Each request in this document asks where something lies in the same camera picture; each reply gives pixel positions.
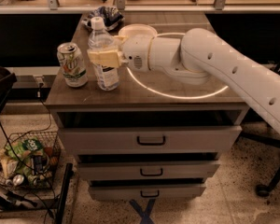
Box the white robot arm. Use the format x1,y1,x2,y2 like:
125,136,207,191
87,28,280,134

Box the black stand leg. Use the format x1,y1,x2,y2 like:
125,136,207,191
54,163,74,224

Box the grey drawer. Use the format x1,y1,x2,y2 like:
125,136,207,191
58,126,242,155
89,184,206,201
78,161,219,181

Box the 7up soda can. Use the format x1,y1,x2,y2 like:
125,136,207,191
57,42,88,88

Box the top grey drawer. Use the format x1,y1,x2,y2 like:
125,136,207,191
58,126,242,155

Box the middle grey drawer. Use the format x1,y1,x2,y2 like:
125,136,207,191
78,161,219,181

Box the clear plastic water bottle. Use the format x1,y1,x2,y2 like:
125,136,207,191
88,17,119,91

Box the black cable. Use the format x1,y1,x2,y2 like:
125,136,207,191
0,82,59,221

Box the grey drawer cabinet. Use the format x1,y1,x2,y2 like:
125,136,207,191
45,12,250,203

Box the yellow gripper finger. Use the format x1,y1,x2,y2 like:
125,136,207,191
87,49,127,68
114,35,127,45

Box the wire basket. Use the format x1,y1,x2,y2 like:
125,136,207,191
0,132,61,189

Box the white bowl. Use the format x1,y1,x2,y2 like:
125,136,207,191
119,24,158,37

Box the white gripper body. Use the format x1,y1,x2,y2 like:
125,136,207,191
122,35,153,72

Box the bottom grey drawer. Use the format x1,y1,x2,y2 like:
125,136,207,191
89,184,206,201

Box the black office chair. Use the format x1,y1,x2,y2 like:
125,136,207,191
239,47,280,198

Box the blue tape cross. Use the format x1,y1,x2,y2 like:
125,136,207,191
129,199,156,224

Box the green snack bag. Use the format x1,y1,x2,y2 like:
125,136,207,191
5,137,44,176

